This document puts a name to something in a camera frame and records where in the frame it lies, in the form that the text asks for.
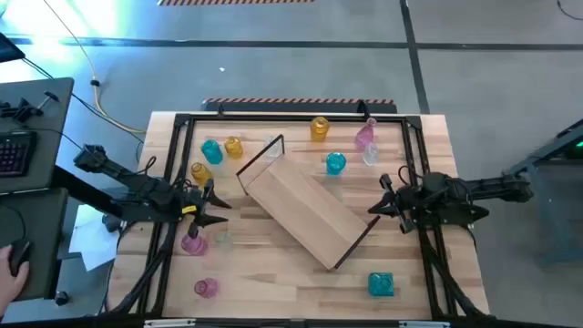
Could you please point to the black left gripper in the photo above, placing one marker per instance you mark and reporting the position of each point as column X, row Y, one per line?
column 196, row 200

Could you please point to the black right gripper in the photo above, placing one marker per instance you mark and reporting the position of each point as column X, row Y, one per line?
column 410, row 200

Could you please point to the small round clear vase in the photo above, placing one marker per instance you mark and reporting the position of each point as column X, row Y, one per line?
column 223, row 240

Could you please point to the yellow ribbed glass vase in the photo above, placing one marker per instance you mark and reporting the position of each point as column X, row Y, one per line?
column 201, row 173

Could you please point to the teal diamond-pattern glass vase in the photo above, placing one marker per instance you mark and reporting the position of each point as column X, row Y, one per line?
column 211, row 151

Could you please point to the teal round bottle vase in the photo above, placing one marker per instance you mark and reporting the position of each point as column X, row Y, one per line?
column 335, row 163

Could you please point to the tall pink glass vase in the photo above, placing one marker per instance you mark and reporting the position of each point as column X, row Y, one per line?
column 364, row 137

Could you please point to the yellow tall textured vase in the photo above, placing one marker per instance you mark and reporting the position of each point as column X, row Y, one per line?
column 320, row 129

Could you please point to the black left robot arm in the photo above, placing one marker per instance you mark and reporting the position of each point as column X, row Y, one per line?
column 114, row 166

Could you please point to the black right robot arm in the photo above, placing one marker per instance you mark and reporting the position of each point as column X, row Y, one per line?
column 492, row 187

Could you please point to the wooden shelf with black legs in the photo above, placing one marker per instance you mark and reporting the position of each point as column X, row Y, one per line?
column 300, row 205

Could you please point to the pink cylindrical glass vase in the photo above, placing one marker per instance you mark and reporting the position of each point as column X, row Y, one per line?
column 193, row 246

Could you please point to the clear ribbed glass vase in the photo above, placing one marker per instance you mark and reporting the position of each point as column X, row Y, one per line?
column 371, row 154

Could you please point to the yellow barrel glass vase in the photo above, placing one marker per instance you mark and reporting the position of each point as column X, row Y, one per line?
column 233, row 147

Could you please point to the pink scalloped glass vase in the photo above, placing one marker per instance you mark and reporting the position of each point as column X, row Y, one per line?
column 206, row 288

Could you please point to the teal square glass vase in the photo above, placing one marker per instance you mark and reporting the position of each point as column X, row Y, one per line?
column 381, row 284

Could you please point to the black caster wheel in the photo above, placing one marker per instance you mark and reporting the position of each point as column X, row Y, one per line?
column 110, row 223
column 61, row 298

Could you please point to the white paper sheet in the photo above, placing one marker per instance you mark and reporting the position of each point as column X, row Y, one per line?
column 93, row 241

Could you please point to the black hazard-striped floor mat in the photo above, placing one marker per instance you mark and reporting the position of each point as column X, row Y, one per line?
column 296, row 107

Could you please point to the black support beam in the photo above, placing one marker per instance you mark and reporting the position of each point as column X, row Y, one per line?
column 77, row 189

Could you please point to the grey metal side table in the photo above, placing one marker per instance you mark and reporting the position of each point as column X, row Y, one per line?
column 546, row 152

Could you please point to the dark grey desk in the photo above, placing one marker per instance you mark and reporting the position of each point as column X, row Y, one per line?
column 41, row 237

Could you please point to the black computer mouse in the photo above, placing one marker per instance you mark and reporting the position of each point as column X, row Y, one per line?
column 20, row 253

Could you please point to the black keyboard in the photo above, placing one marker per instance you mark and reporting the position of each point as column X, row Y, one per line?
column 16, row 152

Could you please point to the black desk clamp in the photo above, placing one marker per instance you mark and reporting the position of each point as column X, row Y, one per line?
column 20, row 110

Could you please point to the person's hand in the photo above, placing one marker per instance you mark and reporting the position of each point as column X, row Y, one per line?
column 9, row 287

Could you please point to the black laptop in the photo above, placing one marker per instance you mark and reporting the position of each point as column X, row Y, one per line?
column 9, row 48

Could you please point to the black frame clamp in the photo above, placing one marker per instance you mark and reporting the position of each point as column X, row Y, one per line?
column 363, row 107
column 220, row 109

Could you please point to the silver metal bracket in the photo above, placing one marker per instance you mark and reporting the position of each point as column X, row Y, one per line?
column 168, row 323
column 423, row 324

